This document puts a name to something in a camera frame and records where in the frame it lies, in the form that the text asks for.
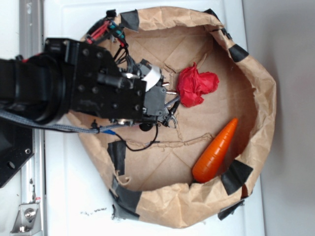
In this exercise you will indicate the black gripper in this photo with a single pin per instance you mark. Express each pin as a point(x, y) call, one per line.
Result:
point(99, 87)

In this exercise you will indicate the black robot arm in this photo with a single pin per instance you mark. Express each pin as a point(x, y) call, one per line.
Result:
point(33, 91)

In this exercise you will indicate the red crumpled paper ball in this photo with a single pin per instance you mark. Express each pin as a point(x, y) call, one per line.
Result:
point(192, 85)

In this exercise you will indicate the brown paper bag tray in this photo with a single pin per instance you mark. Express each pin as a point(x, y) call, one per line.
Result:
point(149, 173)

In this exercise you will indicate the orange plastic carrot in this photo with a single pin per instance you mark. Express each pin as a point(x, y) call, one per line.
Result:
point(208, 164)

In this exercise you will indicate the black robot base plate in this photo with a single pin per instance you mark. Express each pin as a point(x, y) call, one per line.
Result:
point(16, 148)

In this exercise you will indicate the aluminium frame rail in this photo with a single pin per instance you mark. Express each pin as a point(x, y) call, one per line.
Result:
point(33, 171)

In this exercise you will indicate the metal corner bracket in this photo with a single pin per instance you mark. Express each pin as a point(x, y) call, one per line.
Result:
point(27, 222)

